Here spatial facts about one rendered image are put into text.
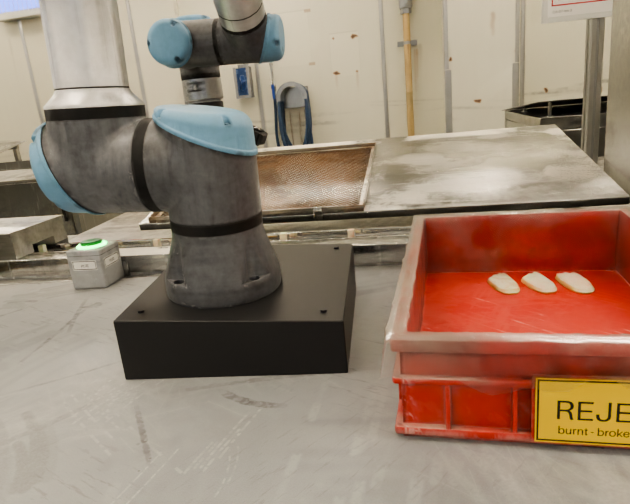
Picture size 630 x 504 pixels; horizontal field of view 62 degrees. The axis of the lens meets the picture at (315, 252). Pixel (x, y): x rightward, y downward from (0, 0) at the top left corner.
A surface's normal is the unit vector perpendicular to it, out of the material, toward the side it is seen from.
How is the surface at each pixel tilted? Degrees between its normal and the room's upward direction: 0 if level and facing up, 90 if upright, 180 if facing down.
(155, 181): 102
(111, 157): 71
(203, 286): 75
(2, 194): 90
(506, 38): 90
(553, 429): 90
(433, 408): 90
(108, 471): 0
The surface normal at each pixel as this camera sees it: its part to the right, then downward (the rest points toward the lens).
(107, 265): 0.98, -0.04
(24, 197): -0.18, 0.29
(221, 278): 0.11, 0.02
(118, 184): -0.10, 0.52
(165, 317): -0.06, -0.94
